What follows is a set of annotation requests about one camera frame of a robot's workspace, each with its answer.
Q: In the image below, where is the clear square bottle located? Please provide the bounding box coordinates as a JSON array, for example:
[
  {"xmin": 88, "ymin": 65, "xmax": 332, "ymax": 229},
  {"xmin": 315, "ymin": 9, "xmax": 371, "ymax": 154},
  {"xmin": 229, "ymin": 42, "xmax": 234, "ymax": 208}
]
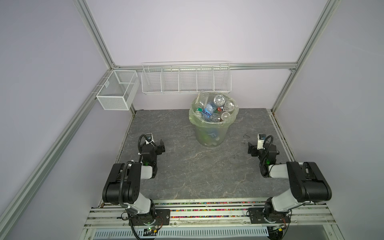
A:
[{"xmin": 194, "ymin": 92, "xmax": 209, "ymax": 115}]

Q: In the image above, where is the blue label bottle back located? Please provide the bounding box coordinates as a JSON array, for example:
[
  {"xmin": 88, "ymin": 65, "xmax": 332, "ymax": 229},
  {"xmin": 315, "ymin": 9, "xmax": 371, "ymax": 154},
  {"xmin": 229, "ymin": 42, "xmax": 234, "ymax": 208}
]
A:
[{"xmin": 213, "ymin": 94, "xmax": 226, "ymax": 108}]

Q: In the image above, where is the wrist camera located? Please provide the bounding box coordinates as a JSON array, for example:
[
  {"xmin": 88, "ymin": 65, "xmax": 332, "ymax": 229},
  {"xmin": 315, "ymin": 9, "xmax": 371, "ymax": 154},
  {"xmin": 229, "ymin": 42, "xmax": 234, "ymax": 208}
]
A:
[
  {"xmin": 257, "ymin": 134, "xmax": 267, "ymax": 150},
  {"xmin": 145, "ymin": 133, "xmax": 155, "ymax": 144}
]

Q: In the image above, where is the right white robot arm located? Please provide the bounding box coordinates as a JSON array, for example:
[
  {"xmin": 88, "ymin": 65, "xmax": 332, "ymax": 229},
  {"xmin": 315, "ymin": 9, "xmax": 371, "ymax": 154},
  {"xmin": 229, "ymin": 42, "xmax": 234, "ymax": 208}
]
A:
[{"xmin": 248, "ymin": 134, "xmax": 332, "ymax": 224}]

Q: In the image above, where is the long white wire shelf basket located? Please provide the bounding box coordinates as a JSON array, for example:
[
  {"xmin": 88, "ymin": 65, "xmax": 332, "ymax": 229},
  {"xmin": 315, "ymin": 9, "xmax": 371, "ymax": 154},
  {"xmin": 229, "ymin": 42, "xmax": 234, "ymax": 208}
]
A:
[{"xmin": 141, "ymin": 61, "xmax": 232, "ymax": 94}]

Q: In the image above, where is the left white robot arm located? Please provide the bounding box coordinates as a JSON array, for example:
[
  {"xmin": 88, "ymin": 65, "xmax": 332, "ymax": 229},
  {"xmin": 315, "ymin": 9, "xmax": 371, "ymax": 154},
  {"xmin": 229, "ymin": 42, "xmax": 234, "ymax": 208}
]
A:
[{"xmin": 102, "ymin": 133, "xmax": 170, "ymax": 226}]

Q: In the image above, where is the green lined mesh waste bin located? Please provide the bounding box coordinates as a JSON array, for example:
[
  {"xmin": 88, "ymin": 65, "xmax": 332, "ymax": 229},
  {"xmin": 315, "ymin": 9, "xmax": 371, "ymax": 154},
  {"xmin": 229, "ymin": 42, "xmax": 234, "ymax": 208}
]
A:
[{"xmin": 189, "ymin": 92, "xmax": 239, "ymax": 148}]

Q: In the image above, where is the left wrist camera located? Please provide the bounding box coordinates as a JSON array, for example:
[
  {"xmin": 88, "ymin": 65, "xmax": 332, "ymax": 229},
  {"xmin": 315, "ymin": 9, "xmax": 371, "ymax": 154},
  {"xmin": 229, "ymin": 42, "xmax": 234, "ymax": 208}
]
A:
[{"xmin": 145, "ymin": 133, "xmax": 155, "ymax": 144}]

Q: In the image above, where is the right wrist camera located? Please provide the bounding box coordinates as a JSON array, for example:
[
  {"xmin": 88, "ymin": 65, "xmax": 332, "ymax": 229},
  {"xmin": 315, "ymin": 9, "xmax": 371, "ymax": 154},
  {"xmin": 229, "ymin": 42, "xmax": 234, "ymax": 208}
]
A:
[{"xmin": 257, "ymin": 134, "xmax": 267, "ymax": 150}]

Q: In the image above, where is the white yellow label bottle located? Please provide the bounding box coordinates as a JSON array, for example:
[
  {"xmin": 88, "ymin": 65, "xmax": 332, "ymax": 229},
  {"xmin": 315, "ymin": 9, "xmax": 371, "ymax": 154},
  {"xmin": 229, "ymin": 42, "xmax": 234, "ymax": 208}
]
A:
[{"xmin": 221, "ymin": 112, "xmax": 231, "ymax": 121}]

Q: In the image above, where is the small white mesh basket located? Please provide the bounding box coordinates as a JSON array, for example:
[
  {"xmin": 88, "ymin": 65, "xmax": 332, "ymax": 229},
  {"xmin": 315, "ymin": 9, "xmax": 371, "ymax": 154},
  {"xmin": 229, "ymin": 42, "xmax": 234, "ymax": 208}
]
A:
[{"xmin": 97, "ymin": 70, "xmax": 140, "ymax": 111}]

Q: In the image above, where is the large clear bottle blue label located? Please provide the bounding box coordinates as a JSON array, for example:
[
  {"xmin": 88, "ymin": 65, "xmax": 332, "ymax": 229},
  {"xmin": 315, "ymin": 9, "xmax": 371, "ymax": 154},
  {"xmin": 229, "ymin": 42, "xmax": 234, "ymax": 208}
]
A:
[{"xmin": 209, "ymin": 113, "xmax": 222, "ymax": 123}]

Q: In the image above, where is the clear bottle blue pink label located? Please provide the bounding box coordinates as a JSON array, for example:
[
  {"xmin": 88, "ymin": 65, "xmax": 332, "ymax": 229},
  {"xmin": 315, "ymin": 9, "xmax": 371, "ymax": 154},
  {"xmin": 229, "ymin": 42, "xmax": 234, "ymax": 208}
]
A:
[{"xmin": 202, "ymin": 102, "xmax": 217, "ymax": 122}]

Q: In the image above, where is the red label clear bottle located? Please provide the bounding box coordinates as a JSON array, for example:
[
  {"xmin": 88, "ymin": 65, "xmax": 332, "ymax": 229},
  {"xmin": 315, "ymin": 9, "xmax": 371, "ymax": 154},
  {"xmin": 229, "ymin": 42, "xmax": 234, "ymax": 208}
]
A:
[{"xmin": 224, "ymin": 101, "xmax": 236, "ymax": 113}]

